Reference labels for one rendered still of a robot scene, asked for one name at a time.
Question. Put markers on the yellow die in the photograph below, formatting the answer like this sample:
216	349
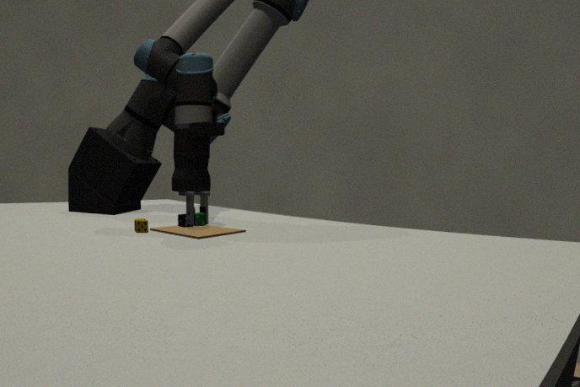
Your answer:
141	225

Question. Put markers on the green die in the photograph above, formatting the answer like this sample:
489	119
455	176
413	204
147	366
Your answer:
200	219

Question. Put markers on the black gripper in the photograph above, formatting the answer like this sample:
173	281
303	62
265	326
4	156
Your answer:
191	154

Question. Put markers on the tan square mat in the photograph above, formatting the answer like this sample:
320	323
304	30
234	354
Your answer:
198	232

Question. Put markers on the black die with white pips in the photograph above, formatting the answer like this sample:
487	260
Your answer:
182	221

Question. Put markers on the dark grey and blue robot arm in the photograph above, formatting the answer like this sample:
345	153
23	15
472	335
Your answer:
187	79

